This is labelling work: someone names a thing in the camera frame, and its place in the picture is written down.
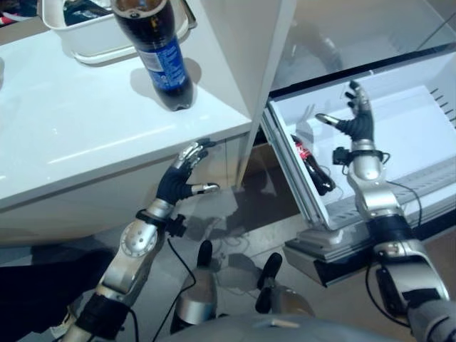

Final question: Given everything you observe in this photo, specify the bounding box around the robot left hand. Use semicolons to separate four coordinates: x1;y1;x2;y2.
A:
145;140;220;222

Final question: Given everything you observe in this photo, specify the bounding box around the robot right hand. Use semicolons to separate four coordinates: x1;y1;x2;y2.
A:
315;80;378;155

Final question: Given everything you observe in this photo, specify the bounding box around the glass refrigerator shelf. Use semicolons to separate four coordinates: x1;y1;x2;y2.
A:
270;0;456;95

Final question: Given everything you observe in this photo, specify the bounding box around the white refrigerator side panel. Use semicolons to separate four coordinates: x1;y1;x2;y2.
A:
233;0;297;188

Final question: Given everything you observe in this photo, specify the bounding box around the red label cola bottle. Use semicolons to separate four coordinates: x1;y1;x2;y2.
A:
290;134;336;197

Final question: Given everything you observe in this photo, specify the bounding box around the white counter cabinet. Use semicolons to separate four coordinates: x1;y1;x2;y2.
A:
0;0;254;247

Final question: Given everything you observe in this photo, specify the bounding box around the robot left leg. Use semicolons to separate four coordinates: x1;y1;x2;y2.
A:
170;239;219;334

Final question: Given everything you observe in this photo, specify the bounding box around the robot leg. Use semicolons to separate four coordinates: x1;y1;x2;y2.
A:
170;239;219;334
255;252;316;318

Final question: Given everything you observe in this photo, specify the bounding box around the blue label cola bottle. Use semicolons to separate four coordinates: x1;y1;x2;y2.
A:
111;0;195;113

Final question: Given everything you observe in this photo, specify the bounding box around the robot right leg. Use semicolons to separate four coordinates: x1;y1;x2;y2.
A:
255;252;316;318

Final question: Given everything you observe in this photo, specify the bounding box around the white plastic tub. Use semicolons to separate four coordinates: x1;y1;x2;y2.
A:
37;0;198;66

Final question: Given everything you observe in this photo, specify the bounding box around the grey robot torso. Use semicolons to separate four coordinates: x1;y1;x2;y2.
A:
170;311;416;342

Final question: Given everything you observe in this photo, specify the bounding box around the black packet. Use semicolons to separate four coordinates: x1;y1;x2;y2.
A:
63;0;114;26

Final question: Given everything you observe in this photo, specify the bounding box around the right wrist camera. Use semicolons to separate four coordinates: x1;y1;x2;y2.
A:
333;145;352;166

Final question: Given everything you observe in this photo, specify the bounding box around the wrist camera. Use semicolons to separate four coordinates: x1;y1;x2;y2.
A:
333;145;352;166
169;214;187;238

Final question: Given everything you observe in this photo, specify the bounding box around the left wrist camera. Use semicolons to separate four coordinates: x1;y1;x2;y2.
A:
169;214;187;238

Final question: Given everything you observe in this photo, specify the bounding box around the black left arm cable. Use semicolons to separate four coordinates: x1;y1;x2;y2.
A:
166;237;197;304

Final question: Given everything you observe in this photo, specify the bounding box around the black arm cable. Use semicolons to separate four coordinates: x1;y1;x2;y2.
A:
386;180;423;227
166;237;197;304

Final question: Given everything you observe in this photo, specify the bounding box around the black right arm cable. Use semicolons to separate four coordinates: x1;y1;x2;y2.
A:
386;180;423;227

